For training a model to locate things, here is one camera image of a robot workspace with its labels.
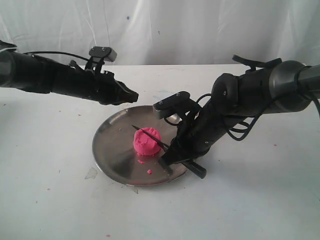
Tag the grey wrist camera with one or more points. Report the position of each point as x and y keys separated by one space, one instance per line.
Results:
x=105 y=53
x=179 y=103

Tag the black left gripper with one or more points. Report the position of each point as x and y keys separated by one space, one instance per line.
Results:
x=104 y=89

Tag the white backdrop curtain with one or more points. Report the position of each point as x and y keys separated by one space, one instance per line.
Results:
x=167 y=32

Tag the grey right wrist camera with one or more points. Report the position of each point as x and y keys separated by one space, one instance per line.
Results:
x=179 y=103

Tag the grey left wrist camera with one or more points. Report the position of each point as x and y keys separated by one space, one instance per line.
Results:
x=105 y=53

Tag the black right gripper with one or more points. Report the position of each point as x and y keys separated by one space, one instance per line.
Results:
x=198 y=132

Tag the pink dough lump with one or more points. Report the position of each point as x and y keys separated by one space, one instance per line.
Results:
x=143 y=144

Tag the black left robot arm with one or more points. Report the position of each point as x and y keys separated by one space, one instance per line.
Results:
x=32 y=73

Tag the round steel plate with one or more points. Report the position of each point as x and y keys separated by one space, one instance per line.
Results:
x=115 y=155

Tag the black knife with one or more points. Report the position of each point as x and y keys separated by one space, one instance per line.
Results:
x=192 y=166

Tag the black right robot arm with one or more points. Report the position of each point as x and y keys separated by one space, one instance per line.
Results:
x=236 y=103

